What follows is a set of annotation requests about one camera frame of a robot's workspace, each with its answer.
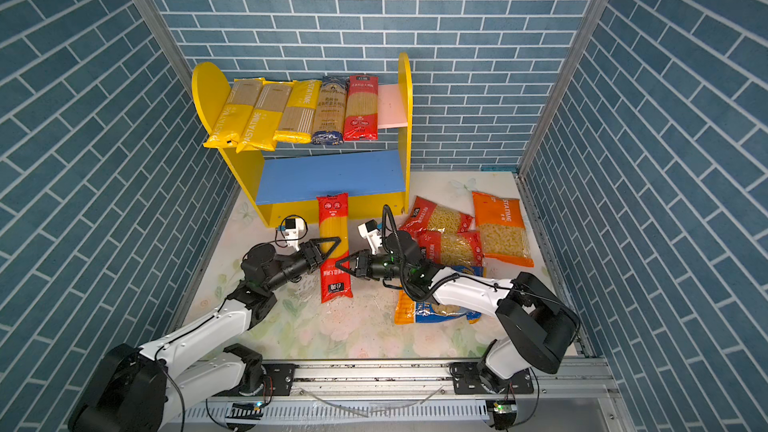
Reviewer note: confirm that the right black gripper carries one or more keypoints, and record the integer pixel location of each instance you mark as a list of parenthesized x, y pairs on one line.
[(365, 264)]

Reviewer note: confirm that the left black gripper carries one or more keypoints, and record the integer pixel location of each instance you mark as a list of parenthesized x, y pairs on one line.
[(310, 256)]

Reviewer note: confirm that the red spaghetti bag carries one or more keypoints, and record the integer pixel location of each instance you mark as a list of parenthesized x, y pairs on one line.
[(333, 221), (361, 113)]

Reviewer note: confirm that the blue orange shell pasta bag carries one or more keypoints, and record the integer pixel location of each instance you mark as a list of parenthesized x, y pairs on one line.
[(408, 312)]

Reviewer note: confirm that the blue spaghetti bag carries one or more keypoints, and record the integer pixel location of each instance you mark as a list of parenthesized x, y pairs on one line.
[(328, 121)]

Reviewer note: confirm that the yellow spaghetti bag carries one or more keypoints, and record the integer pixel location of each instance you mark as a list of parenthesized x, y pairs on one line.
[(235, 114), (265, 119), (297, 118)]

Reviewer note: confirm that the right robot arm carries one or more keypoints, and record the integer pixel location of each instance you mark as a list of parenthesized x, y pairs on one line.
[(538, 327)]

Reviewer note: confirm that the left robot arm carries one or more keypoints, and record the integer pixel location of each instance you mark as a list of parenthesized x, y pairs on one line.
[(192, 336)]

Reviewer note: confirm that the yellow shelf with coloured boards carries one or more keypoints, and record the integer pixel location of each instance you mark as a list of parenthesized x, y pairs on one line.
[(279, 187)]

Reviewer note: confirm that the red macaroni bag upper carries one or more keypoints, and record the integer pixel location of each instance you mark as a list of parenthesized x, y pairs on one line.
[(427, 215)]

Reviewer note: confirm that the red macaroni bag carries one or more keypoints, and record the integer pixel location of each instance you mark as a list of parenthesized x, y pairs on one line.
[(452, 249), (427, 215)]

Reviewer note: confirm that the red macaroni bag lower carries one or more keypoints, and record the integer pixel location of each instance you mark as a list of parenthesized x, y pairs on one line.
[(452, 249)]

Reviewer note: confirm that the orange macaroni bag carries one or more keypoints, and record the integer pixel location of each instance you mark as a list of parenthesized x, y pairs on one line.
[(502, 230)]

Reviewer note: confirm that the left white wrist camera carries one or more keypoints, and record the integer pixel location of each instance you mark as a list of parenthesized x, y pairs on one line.
[(289, 233)]

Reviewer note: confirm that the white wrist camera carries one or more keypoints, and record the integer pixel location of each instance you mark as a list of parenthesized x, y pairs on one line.
[(289, 233), (371, 232)]

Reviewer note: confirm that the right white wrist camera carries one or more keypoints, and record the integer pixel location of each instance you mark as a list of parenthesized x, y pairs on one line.
[(371, 232)]

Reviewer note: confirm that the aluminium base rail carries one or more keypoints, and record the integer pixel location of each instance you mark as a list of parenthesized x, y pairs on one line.
[(398, 380)]

